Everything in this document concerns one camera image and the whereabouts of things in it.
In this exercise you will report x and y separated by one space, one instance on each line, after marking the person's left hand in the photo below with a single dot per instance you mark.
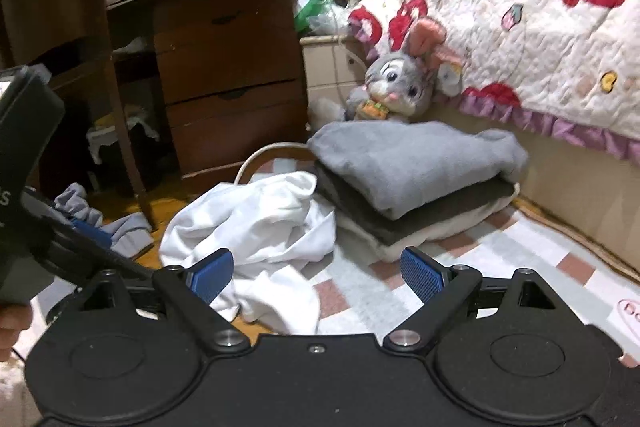
12 332

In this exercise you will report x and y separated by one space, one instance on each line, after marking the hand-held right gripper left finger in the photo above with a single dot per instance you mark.
215 274

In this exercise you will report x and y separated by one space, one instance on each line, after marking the cream bedside cabinet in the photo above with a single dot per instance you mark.
330 72

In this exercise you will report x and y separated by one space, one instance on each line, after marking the white t-shirt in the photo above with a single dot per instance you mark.
260 227

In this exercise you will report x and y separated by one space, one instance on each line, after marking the grey folded sweater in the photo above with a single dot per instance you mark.
400 167

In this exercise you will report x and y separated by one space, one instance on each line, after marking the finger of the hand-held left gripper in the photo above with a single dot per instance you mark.
92 233

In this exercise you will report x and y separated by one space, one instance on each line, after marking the wooden desk with drawers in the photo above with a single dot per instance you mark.
225 57

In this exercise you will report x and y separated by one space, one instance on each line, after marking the quilted bedspread with red print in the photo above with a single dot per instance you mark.
525 37

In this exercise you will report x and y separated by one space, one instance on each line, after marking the grey cloth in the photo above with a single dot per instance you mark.
130 232

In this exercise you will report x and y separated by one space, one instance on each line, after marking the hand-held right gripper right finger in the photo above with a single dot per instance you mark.
422 274

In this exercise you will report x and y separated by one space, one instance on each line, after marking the grey plush rabbit toy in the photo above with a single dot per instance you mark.
395 79

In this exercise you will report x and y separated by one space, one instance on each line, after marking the bin with white liner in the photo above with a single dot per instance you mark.
120 132

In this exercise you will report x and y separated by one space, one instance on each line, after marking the beige bed frame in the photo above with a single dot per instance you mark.
575 187

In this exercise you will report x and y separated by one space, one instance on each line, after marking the pink slipper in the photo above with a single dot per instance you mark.
631 314

